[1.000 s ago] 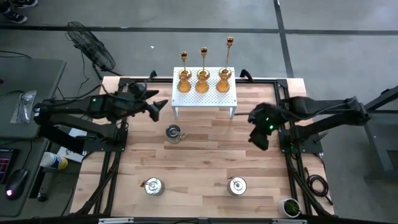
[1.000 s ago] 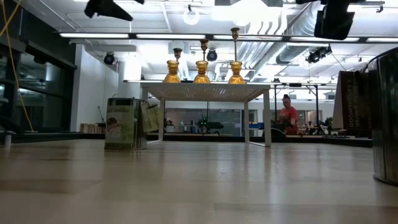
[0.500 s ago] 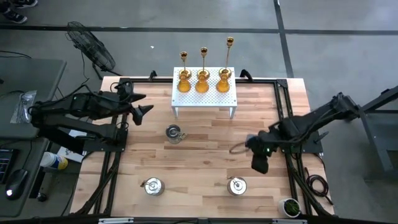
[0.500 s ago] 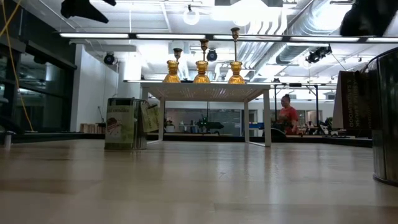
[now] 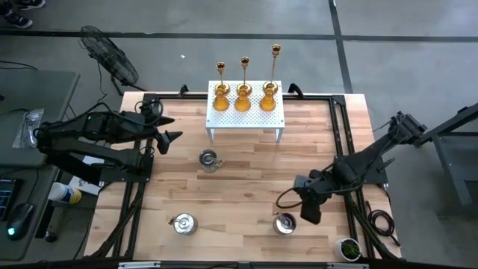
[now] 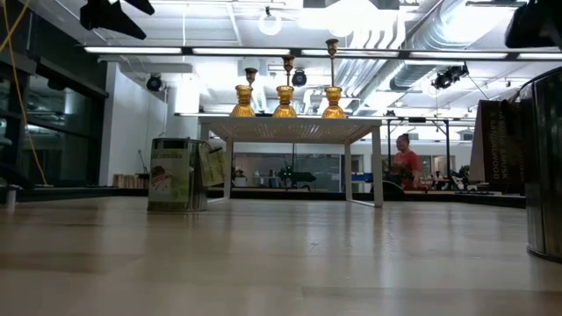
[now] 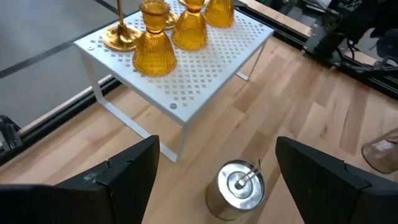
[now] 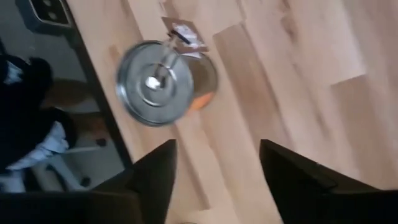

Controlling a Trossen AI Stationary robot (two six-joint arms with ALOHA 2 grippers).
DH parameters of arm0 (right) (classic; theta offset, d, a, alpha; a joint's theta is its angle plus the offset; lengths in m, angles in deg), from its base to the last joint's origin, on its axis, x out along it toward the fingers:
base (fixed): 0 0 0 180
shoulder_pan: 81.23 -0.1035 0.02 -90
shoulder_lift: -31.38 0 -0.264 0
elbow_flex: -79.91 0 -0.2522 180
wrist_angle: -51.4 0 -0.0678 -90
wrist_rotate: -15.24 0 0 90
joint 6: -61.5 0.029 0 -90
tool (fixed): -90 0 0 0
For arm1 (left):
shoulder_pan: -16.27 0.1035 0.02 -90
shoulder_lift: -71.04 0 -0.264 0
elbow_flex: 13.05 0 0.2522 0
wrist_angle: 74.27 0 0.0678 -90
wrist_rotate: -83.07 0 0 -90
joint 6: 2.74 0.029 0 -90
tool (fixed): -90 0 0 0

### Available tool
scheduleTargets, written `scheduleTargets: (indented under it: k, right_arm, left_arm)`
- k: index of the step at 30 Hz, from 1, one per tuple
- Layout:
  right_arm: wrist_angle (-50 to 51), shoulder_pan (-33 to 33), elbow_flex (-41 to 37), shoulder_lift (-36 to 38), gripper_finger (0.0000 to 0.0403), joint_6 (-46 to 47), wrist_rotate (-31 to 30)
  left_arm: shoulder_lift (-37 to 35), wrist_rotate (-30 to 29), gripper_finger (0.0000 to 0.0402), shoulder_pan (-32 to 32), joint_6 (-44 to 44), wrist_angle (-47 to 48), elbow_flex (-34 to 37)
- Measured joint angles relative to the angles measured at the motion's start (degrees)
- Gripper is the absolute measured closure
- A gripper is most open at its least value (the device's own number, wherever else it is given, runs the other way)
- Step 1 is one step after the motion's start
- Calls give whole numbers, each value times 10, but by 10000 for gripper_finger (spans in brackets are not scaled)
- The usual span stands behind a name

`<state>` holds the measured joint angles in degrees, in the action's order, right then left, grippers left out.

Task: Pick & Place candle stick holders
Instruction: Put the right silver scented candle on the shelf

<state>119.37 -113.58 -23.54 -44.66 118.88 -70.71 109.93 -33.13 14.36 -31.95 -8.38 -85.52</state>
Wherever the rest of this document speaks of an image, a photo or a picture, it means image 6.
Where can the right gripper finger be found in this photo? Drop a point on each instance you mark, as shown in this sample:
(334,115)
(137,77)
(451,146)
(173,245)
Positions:
(546,35)
(527,17)

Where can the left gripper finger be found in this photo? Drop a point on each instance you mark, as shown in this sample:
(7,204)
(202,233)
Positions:
(107,17)
(142,5)

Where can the silver tin candle with tag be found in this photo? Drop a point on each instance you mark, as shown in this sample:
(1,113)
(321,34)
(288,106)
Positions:
(175,175)
(546,167)

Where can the amber ribbed glass candle holder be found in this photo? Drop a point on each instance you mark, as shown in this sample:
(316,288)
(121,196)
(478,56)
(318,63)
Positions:
(284,109)
(242,109)
(333,110)

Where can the ceiling light strip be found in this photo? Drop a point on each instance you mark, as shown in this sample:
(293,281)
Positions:
(364,53)
(461,55)
(131,50)
(241,51)
(540,56)

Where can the black ceiling spotlight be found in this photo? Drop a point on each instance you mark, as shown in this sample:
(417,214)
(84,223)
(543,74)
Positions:
(154,82)
(448,78)
(299,78)

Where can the round white pendant lamp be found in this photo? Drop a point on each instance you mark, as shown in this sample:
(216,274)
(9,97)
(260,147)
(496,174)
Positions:
(270,24)

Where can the wooden crates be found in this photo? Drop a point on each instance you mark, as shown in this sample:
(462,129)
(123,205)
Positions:
(129,181)

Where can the person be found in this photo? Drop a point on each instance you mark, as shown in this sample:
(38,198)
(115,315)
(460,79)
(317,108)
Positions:
(406,164)

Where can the white perforated metal shelf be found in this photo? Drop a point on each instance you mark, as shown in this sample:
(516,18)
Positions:
(290,129)

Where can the silver ventilation duct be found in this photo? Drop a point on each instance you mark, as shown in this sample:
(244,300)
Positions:
(408,76)

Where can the small white post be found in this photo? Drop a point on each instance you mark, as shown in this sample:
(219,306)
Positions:
(11,199)

